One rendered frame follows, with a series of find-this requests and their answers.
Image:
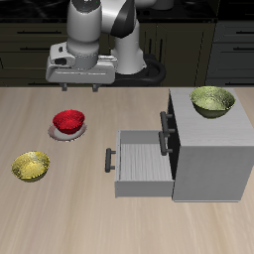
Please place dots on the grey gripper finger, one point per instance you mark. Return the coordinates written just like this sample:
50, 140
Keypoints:
64, 87
95, 87

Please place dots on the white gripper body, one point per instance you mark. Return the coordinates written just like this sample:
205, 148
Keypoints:
82, 75

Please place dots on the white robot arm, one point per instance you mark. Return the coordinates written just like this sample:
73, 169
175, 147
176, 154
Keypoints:
86, 29

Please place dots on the red bowl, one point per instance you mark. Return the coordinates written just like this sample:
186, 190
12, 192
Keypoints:
68, 120

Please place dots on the white round plate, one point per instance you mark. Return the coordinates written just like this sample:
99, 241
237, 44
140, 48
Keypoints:
56, 135

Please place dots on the yellow bowl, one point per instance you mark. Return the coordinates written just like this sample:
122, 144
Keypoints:
30, 166

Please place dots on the white cabinet drawer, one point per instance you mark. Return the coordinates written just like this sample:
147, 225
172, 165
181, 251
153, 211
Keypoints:
142, 165

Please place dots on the olive green bowl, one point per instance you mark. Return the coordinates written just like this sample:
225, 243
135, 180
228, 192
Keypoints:
212, 101

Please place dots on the white cabinet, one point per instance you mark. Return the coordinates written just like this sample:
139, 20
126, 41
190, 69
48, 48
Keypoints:
211, 158

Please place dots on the grey kitchen drawer unit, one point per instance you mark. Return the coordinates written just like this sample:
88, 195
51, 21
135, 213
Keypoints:
231, 53

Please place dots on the dark kitchen cupboards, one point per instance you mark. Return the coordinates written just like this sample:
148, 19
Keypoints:
185, 49

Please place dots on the flat black base plate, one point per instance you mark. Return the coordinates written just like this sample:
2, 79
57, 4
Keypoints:
156, 73

